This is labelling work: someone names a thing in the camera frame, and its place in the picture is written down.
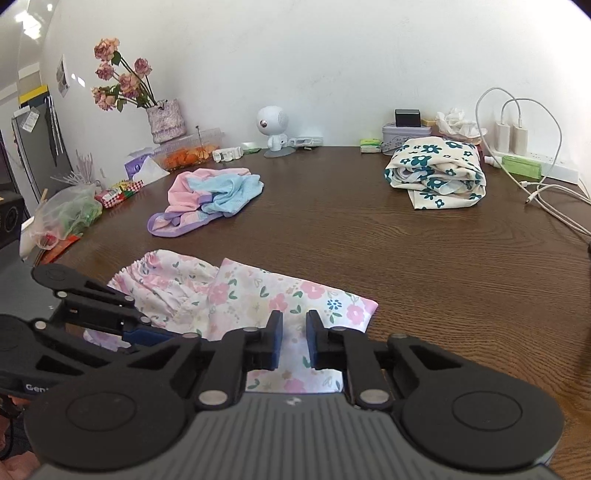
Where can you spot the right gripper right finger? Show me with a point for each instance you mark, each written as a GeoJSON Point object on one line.
{"type": "Point", "coordinates": [358, 358]}

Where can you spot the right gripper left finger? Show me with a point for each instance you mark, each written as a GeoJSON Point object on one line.
{"type": "Point", "coordinates": [225, 363]}

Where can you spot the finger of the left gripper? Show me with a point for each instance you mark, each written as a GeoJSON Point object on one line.
{"type": "Point", "coordinates": [140, 333]}
{"type": "Point", "coordinates": [85, 302]}

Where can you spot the pink floral dress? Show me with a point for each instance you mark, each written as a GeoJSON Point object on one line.
{"type": "Point", "coordinates": [185, 294]}

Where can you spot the plastic bag with vegetables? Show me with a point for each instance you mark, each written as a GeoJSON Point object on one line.
{"type": "Point", "coordinates": [68, 212]}

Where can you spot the red checkered snack pack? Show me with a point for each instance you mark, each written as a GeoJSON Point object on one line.
{"type": "Point", "coordinates": [118, 193]}

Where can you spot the purple tissue box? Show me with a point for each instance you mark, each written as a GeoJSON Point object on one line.
{"type": "Point", "coordinates": [140, 166]}

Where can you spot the pink blue purple garment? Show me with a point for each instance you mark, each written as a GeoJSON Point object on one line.
{"type": "Point", "coordinates": [199, 197]}

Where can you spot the clear box orange snacks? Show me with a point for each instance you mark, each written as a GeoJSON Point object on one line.
{"type": "Point", "coordinates": [189, 150]}

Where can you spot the lavender knitted vase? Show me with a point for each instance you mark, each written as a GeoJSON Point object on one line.
{"type": "Point", "coordinates": [166, 121]}

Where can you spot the folded teal floral cloth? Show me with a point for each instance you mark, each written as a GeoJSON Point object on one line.
{"type": "Point", "coordinates": [437, 173]}

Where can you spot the green tissue pack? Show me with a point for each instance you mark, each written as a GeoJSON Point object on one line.
{"type": "Point", "coordinates": [371, 146]}

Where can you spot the dried pink rose bouquet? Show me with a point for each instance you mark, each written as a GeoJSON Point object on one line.
{"type": "Point", "coordinates": [127, 83]}

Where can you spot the white small device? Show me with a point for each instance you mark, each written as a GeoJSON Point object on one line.
{"type": "Point", "coordinates": [306, 142]}

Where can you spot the lavender tin box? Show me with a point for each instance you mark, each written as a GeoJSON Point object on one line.
{"type": "Point", "coordinates": [394, 136]}

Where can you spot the white round robot toy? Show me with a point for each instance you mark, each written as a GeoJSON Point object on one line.
{"type": "Point", "coordinates": [272, 122]}

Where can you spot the black charger block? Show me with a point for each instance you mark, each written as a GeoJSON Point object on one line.
{"type": "Point", "coordinates": [408, 118]}

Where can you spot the crumpled white tissue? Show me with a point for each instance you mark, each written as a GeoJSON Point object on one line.
{"type": "Point", "coordinates": [455, 124]}

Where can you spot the green power bank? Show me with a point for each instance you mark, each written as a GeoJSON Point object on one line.
{"type": "Point", "coordinates": [523, 167]}

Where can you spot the white power adapter left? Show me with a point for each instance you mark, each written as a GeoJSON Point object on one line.
{"type": "Point", "coordinates": [503, 137]}

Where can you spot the white power adapter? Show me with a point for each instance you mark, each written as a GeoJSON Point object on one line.
{"type": "Point", "coordinates": [520, 140]}
{"type": "Point", "coordinates": [503, 137]}

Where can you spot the white power adapter right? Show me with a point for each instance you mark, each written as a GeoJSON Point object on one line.
{"type": "Point", "coordinates": [520, 140]}

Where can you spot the white power strip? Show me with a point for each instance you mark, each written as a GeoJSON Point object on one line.
{"type": "Point", "coordinates": [554, 169]}

